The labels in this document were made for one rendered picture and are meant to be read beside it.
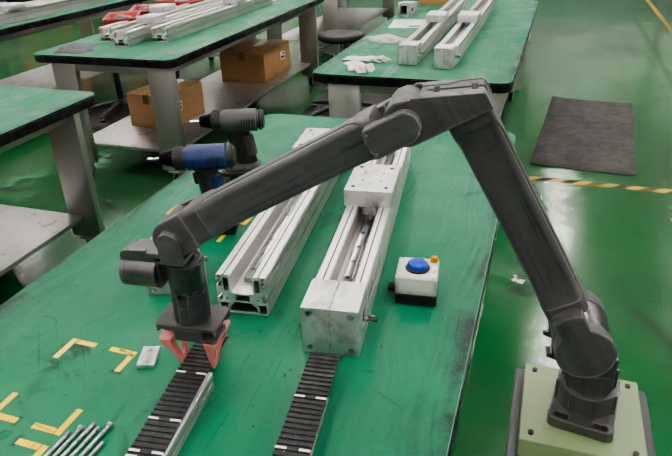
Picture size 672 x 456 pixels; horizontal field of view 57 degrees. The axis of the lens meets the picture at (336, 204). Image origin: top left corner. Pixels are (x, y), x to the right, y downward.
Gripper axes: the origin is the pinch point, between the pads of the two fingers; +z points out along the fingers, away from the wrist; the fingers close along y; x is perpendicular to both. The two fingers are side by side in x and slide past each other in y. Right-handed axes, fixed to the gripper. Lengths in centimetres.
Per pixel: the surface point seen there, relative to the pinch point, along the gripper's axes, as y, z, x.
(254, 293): -3.9, -1.9, -17.5
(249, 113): 15, -18, -75
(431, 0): -12, -1, -411
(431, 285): -36.4, -2.4, -25.3
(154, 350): 10.2, 2.4, -3.5
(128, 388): 10.6, 3.2, 5.2
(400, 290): -30.5, -0.5, -25.4
